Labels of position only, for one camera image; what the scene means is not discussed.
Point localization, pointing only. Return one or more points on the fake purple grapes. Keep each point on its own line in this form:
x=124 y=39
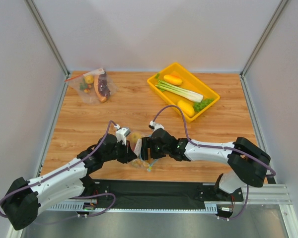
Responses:
x=103 y=85

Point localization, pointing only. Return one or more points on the aluminium frame post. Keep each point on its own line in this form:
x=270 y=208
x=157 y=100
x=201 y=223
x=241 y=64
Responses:
x=264 y=36
x=46 y=34

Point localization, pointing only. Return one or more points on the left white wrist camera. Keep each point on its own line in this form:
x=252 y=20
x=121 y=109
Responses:
x=122 y=134

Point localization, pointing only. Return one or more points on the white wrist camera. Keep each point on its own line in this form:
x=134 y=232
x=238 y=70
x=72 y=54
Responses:
x=122 y=134
x=155 y=126

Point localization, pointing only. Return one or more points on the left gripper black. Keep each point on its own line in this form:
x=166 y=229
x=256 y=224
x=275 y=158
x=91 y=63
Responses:
x=127 y=151

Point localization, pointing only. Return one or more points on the fake fried chicken pieces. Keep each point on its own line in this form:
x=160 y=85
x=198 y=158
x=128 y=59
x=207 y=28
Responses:
x=139 y=163

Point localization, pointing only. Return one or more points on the fake yellow pear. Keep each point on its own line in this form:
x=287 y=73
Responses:
x=135 y=136

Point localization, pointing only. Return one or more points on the fake celery stalk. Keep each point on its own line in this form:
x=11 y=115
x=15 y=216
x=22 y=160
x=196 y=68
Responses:
x=190 y=95

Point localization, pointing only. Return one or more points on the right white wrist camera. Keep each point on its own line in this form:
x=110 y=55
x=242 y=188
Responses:
x=155 y=126

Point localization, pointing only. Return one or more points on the right aluminium frame post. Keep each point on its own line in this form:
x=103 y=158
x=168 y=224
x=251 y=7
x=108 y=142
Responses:
x=264 y=36

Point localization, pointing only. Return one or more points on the fake orange sausage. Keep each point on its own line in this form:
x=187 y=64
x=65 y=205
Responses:
x=101 y=98

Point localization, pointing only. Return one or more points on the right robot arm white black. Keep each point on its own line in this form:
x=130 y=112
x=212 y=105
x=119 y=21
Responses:
x=249 y=163

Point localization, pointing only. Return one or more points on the white cable duct rail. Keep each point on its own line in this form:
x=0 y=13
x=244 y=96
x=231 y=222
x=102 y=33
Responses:
x=84 y=206

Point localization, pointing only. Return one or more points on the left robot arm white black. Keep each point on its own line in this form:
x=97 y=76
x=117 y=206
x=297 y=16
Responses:
x=25 y=200

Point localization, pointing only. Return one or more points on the fake yellow mango lower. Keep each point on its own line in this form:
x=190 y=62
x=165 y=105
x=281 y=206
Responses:
x=186 y=108

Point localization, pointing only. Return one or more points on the blue zip top bag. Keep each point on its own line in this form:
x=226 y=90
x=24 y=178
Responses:
x=137 y=148

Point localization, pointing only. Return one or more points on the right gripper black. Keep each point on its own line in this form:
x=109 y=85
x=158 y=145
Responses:
x=149 y=148

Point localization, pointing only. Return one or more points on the left aluminium frame post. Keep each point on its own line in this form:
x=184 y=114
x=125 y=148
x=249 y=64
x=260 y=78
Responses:
x=46 y=34

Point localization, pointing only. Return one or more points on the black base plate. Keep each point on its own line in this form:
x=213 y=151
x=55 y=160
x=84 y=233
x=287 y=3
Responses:
x=162 y=194

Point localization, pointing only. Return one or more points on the red zip top bag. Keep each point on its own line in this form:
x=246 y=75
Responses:
x=93 y=87

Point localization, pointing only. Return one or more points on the fake orange mango upper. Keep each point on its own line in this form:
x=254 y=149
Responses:
x=172 y=79

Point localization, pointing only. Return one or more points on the fake yellow apple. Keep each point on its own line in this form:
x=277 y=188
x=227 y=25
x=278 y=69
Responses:
x=89 y=79

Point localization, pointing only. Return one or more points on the yellow plastic tray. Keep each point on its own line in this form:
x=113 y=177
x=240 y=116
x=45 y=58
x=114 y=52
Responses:
x=190 y=82

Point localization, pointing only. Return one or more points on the fake green lettuce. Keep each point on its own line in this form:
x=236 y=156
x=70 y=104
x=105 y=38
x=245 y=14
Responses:
x=198 y=106

